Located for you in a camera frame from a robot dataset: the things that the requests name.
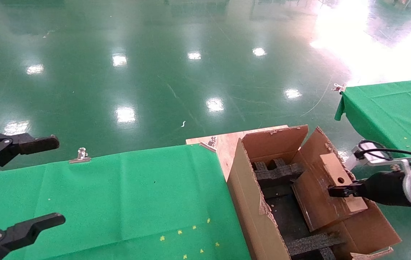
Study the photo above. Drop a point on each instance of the green table cloth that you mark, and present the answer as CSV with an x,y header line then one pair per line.
x,y
389,108
118,198

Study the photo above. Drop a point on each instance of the silver metal binder clip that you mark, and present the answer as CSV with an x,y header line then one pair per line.
x,y
339,87
81,157
211,141

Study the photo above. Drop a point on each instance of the large open cardboard carton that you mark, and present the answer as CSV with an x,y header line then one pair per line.
x,y
248,202

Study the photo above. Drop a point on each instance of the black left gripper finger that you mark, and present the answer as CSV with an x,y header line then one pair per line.
x,y
35,144
28,229

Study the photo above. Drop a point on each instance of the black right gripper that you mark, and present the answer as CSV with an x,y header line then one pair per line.
x,y
382,187

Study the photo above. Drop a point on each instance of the small cardboard box with hole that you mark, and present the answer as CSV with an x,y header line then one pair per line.
x,y
317,202

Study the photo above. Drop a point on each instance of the black foam insert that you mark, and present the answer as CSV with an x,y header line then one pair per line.
x,y
277,173

